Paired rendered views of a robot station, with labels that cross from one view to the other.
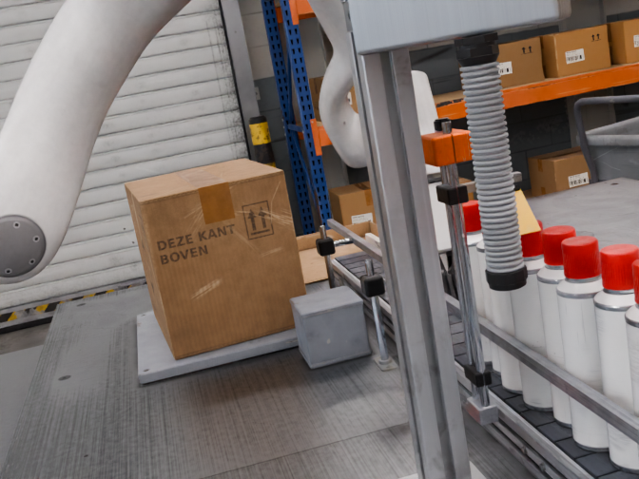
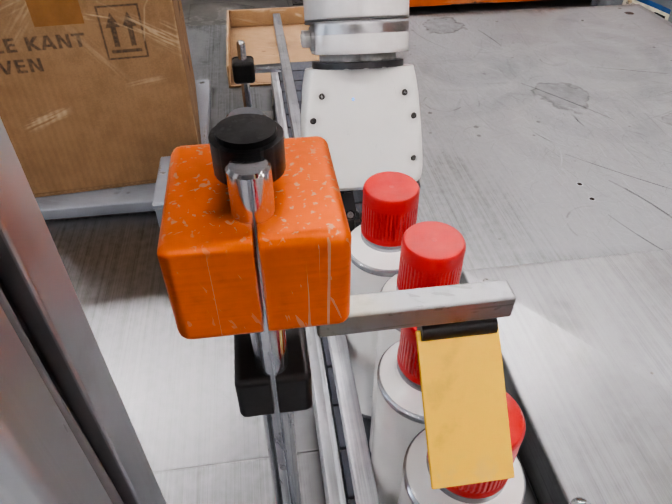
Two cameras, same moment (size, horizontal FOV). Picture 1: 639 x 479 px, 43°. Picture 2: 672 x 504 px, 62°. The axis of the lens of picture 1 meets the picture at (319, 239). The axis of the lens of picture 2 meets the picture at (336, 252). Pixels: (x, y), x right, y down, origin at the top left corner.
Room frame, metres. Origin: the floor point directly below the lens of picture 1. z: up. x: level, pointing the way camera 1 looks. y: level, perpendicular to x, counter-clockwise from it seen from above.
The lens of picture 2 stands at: (0.71, -0.17, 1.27)
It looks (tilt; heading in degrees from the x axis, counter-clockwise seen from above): 41 degrees down; 3
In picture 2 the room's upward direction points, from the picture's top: straight up
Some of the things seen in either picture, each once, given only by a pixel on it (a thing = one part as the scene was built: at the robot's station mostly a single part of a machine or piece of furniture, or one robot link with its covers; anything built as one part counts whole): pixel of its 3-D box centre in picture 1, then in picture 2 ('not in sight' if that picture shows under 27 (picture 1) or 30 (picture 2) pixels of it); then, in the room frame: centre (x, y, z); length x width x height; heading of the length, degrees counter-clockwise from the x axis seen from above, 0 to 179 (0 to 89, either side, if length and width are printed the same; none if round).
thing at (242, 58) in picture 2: (340, 265); (262, 97); (1.45, -0.03, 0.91); 0.07 x 0.03 x 0.16; 101
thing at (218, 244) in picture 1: (213, 249); (92, 43); (1.45, 0.19, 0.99); 0.30 x 0.24 x 0.27; 16
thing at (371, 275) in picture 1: (390, 308); not in sight; (1.15, -0.09, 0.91); 0.07 x 0.03 x 0.16; 101
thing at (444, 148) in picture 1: (490, 268); (360, 477); (0.82, -0.17, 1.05); 0.10 x 0.04 x 0.33; 101
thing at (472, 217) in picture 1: (477, 281); (382, 307); (0.98, -0.19, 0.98); 0.05 x 0.05 x 0.20
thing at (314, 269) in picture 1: (336, 251); (293, 41); (1.82, -0.03, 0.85); 0.30 x 0.26 x 0.04; 11
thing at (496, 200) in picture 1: (492, 165); not in sight; (0.66, -0.15, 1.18); 0.04 x 0.04 x 0.21
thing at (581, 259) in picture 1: (590, 342); not in sight; (0.73, -0.24, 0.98); 0.05 x 0.05 x 0.20
